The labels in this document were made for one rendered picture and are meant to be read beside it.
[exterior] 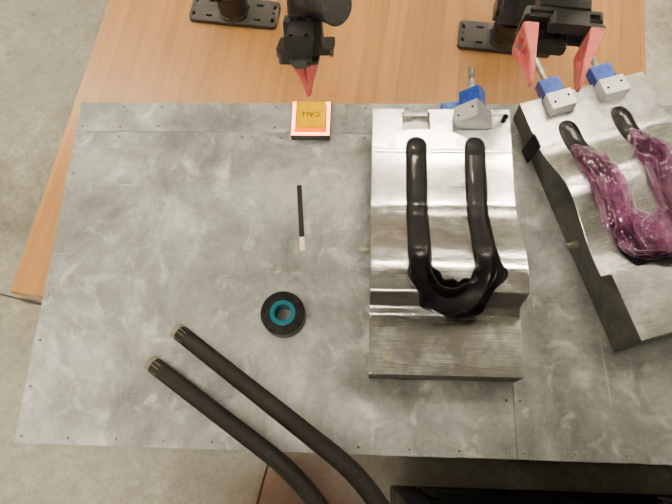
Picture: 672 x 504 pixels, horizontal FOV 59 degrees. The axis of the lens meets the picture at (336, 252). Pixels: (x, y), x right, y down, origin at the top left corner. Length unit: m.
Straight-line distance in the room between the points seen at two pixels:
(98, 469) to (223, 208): 1.08
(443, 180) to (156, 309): 0.59
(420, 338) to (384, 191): 0.27
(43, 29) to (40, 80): 0.24
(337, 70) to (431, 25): 0.24
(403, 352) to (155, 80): 0.79
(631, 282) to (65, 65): 2.15
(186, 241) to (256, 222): 0.14
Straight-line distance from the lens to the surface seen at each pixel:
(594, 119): 1.27
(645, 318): 1.09
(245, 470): 1.90
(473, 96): 1.16
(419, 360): 1.03
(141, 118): 1.34
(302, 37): 1.01
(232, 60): 1.37
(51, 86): 2.57
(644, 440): 1.18
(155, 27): 1.48
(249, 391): 1.02
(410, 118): 1.19
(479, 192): 1.11
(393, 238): 1.02
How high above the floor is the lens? 1.87
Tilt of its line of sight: 71 degrees down
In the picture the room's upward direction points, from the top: 7 degrees counter-clockwise
